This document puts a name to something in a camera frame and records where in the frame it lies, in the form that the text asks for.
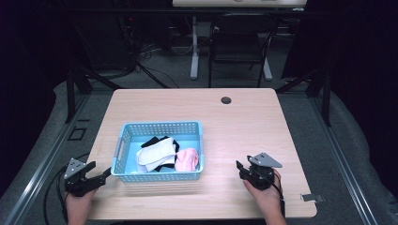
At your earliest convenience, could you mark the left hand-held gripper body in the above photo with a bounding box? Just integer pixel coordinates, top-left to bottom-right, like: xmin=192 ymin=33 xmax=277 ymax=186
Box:
xmin=63 ymin=157 xmax=107 ymax=198

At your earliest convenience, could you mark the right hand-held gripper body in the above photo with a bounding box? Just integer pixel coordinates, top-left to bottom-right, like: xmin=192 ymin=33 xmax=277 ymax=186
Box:
xmin=238 ymin=152 xmax=283 ymax=191

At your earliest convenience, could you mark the pink sock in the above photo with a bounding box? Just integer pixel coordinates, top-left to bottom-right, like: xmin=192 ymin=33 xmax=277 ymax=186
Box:
xmin=174 ymin=147 xmax=200 ymax=173

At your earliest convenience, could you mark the white sock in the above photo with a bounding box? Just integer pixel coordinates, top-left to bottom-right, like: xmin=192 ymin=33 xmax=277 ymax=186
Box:
xmin=135 ymin=137 xmax=177 ymax=173

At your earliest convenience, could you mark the light blue plastic basket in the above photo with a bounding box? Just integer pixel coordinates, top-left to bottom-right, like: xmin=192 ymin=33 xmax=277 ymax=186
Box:
xmin=110 ymin=120 xmax=206 ymax=184

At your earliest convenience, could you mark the black sock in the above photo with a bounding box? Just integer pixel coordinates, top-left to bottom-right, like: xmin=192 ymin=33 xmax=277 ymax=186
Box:
xmin=140 ymin=135 xmax=180 ymax=173

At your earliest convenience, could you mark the person's right hand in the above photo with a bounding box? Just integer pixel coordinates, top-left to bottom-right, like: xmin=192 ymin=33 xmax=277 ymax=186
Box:
xmin=243 ymin=168 xmax=284 ymax=219

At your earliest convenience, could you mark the person's left hand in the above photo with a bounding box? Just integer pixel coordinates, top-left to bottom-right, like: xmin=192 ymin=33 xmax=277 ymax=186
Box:
xmin=65 ymin=188 xmax=98 ymax=219

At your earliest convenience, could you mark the black folding chair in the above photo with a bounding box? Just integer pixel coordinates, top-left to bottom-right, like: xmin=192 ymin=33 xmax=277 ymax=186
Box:
xmin=207 ymin=12 xmax=279 ymax=89

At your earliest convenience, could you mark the white desk with metal legs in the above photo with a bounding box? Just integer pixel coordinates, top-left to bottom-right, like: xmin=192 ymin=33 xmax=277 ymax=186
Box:
xmin=172 ymin=0 xmax=308 ymax=82

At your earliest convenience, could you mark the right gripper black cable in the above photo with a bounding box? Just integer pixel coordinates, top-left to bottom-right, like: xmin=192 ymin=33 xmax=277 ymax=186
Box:
xmin=258 ymin=168 xmax=286 ymax=218

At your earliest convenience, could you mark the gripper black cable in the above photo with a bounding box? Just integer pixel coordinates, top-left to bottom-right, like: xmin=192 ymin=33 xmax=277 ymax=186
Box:
xmin=258 ymin=168 xmax=286 ymax=218
xmin=42 ymin=152 xmax=92 ymax=225

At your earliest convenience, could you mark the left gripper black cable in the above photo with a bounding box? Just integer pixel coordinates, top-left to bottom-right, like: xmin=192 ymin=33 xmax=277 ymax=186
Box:
xmin=42 ymin=152 xmax=92 ymax=225

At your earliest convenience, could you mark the bundle of floor cables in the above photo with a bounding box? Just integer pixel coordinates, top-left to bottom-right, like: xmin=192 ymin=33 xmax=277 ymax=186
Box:
xmin=115 ymin=15 xmax=195 ymax=90

